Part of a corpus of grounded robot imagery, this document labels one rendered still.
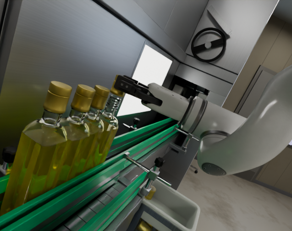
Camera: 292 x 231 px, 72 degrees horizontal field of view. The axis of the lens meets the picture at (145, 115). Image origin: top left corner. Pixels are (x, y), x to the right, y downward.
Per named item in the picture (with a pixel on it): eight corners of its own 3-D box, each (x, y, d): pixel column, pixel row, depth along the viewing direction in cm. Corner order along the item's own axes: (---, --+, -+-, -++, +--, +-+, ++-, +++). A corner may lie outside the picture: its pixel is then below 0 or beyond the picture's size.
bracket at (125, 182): (116, 191, 68) (123, 175, 66) (139, 208, 65) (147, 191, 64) (110, 196, 65) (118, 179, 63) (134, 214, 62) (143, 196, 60)
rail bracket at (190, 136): (163, 150, 129) (179, 119, 124) (187, 163, 124) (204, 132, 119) (161, 151, 125) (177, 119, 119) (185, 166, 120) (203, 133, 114)
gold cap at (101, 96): (95, 102, 47) (101, 85, 46) (107, 109, 45) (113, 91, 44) (85, 102, 43) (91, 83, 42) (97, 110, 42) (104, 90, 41)
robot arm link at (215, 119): (185, 142, 47) (195, 114, 52) (239, 167, 46) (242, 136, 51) (201, 123, 40) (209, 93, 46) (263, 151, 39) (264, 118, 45)
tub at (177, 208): (143, 191, 85) (151, 174, 83) (191, 223, 78) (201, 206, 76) (123, 213, 69) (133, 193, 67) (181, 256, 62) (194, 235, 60)
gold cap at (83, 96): (79, 104, 41) (86, 84, 40) (92, 112, 40) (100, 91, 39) (66, 104, 38) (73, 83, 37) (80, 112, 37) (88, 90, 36)
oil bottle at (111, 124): (80, 174, 59) (106, 108, 54) (95, 185, 57) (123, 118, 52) (66, 181, 54) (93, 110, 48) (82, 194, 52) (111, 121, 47)
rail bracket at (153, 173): (118, 172, 67) (133, 140, 64) (162, 201, 62) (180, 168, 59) (114, 175, 64) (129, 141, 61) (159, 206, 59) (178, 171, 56)
